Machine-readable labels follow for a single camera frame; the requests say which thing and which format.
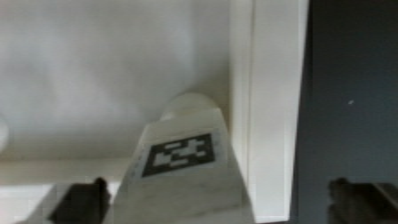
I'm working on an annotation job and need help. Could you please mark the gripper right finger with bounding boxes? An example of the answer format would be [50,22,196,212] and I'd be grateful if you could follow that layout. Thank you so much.
[328,178,398,224]

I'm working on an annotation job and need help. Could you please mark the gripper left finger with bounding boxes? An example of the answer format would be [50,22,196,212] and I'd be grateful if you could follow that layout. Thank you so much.
[49,177,111,224]

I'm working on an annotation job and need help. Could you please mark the white leg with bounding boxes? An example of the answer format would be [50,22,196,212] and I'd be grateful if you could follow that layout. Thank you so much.
[111,108,258,224]

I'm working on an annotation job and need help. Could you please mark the white square tabletop part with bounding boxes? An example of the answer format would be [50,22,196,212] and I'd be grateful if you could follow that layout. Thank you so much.
[0,0,232,224]

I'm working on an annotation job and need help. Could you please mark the white U-shaped obstacle fence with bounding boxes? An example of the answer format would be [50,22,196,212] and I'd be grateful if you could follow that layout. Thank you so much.
[248,0,310,223]

